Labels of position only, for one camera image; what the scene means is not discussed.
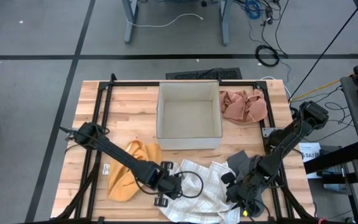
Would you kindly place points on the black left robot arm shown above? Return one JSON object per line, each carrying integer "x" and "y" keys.
{"x": 120, "y": 155}

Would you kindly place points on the grey desk leg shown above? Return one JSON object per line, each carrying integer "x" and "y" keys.
{"x": 225, "y": 21}
{"x": 130, "y": 21}

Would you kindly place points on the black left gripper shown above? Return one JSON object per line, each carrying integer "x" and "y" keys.
{"x": 170, "y": 186}

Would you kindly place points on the grey metal mounting plate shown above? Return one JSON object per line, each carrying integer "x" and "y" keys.
{"x": 266, "y": 131}
{"x": 71, "y": 135}

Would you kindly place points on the salmon pink towel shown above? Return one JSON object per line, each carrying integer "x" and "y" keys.
{"x": 244, "y": 107}

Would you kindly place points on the grey waffle towel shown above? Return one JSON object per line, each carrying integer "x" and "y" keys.
{"x": 239, "y": 160}

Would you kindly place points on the black metal table frame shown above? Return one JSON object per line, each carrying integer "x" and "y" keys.
{"x": 104, "y": 99}

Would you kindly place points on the white plaid towel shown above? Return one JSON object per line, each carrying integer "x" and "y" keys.
{"x": 204, "y": 199}

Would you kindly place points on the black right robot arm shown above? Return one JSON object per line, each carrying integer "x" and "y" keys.
{"x": 286, "y": 138}

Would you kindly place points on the yellow towel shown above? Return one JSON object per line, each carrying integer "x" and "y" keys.
{"x": 121, "y": 183}

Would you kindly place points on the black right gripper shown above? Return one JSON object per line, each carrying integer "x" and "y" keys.
{"x": 244, "y": 188}

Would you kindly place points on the black metal beam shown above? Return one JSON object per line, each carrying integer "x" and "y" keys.
{"x": 334, "y": 158}

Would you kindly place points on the white printed paper sheet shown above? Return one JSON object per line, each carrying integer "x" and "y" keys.
{"x": 310, "y": 154}

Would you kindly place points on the black floor grille mat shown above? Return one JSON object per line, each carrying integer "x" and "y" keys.
{"x": 204, "y": 74}

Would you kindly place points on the beige fabric storage box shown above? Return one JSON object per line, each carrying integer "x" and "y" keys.
{"x": 188, "y": 118}

